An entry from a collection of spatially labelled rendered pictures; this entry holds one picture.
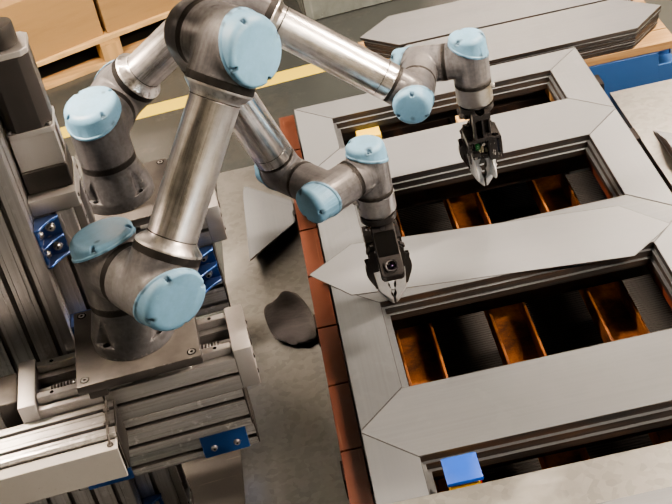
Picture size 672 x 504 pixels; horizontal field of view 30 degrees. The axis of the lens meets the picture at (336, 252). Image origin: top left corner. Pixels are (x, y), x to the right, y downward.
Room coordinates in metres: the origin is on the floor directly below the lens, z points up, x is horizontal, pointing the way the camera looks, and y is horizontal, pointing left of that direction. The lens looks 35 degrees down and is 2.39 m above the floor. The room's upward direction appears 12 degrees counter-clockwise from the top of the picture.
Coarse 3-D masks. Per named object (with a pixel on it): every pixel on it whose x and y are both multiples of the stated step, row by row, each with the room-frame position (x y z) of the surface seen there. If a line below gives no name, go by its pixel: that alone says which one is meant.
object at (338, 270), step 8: (336, 256) 2.17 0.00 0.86; (344, 256) 2.17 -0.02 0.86; (328, 264) 2.15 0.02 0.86; (336, 264) 2.15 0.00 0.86; (344, 264) 2.14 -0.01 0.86; (328, 272) 2.12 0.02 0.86; (336, 272) 2.12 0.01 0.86; (344, 272) 2.11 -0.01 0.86; (328, 280) 2.10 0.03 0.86; (336, 280) 2.09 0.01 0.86; (344, 280) 2.08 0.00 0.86; (344, 288) 2.06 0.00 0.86
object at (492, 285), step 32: (448, 96) 2.77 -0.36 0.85; (352, 128) 2.75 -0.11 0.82; (480, 160) 2.43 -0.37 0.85; (512, 160) 2.43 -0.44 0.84; (544, 160) 2.42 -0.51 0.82; (608, 192) 2.25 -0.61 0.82; (640, 256) 1.98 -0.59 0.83; (416, 288) 2.01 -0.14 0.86; (448, 288) 1.99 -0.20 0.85; (480, 288) 1.98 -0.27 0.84; (512, 288) 1.98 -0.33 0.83; (608, 416) 1.54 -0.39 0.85; (640, 416) 1.54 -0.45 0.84; (480, 448) 1.54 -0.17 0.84; (512, 448) 1.54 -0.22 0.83; (544, 448) 1.53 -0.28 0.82
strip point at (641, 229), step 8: (624, 208) 2.12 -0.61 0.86; (624, 216) 2.09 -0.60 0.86; (632, 216) 2.09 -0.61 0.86; (640, 216) 2.08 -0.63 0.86; (648, 216) 2.07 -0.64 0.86; (624, 224) 2.07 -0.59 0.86; (632, 224) 2.06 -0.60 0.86; (640, 224) 2.05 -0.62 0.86; (648, 224) 2.05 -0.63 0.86; (656, 224) 2.04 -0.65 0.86; (664, 224) 2.04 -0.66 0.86; (632, 232) 2.03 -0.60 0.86; (640, 232) 2.03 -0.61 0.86; (648, 232) 2.02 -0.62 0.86; (656, 232) 2.02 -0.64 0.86; (632, 240) 2.01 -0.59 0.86; (640, 240) 2.00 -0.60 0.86; (648, 240) 2.00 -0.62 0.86; (632, 248) 1.98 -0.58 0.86; (640, 248) 1.98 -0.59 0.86
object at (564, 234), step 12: (552, 216) 2.15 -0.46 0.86; (564, 216) 2.14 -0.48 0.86; (576, 216) 2.13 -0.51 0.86; (552, 228) 2.11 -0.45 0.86; (564, 228) 2.10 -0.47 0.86; (576, 228) 2.09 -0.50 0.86; (552, 240) 2.07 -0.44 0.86; (564, 240) 2.06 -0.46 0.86; (576, 240) 2.05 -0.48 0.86; (552, 252) 2.03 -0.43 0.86; (564, 252) 2.02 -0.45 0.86; (576, 252) 2.01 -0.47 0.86; (588, 252) 2.00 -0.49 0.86; (552, 264) 1.99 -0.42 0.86; (564, 264) 1.98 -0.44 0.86
